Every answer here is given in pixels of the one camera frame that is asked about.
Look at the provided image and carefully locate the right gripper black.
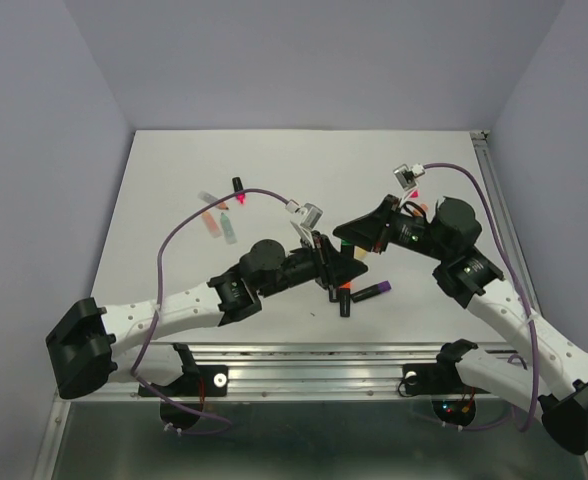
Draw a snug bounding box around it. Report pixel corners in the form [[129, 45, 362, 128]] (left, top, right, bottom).
[[332, 195, 451, 262]]

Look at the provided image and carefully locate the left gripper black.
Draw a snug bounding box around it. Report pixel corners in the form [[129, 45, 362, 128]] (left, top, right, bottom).
[[257, 229, 366, 297]]

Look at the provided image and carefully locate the orange cap black highlighter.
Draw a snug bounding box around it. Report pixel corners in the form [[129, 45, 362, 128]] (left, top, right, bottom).
[[337, 282, 351, 318]]

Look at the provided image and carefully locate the mint pastel highlighter body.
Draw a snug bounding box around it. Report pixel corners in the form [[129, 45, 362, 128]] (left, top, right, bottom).
[[220, 213, 237, 245]]

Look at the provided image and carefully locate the peach pastel highlighter body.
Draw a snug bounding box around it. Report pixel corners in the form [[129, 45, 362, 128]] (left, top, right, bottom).
[[201, 211, 222, 238]]

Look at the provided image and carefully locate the pink highlighter black body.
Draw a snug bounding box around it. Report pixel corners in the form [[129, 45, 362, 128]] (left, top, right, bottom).
[[232, 177, 246, 205]]

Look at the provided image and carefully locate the yellow pastel highlighter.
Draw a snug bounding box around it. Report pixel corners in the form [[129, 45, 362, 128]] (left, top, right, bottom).
[[354, 247, 368, 261]]

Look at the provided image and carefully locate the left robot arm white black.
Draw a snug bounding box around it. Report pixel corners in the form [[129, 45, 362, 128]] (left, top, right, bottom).
[[46, 232, 368, 400]]

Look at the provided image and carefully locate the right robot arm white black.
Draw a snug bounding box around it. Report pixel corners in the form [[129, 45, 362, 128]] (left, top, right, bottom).
[[333, 196, 588, 455]]

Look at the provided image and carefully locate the purple cap black highlighter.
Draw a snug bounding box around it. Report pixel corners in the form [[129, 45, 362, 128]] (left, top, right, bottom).
[[351, 281, 391, 303]]

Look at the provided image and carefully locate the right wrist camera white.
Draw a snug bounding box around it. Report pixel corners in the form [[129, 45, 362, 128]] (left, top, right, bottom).
[[393, 163, 425, 201]]

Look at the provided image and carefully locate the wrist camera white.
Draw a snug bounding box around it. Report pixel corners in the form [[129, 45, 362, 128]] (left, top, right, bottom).
[[285, 200, 323, 246], [393, 163, 425, 201]]

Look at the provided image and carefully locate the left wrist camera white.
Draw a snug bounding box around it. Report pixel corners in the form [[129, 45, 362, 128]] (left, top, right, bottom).
[[285, 200, 323, 246]]

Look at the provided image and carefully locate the front aluminium rail frame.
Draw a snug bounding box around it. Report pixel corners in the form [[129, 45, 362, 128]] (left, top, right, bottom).
[[31, 341, 588, 480]]

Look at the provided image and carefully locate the right aluminium side rail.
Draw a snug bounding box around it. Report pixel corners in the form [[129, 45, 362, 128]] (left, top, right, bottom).
[[470, 130, 543, 314]]

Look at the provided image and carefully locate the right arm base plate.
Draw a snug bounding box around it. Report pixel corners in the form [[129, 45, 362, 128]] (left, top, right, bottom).
[[396, 363, 477, 429]]

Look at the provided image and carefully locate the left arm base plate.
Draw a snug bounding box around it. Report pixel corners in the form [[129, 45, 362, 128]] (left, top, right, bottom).
[[137, 365, 232, 436]]

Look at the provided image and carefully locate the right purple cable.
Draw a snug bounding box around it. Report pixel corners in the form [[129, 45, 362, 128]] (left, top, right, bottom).
[[421, 162, 543, 434]]

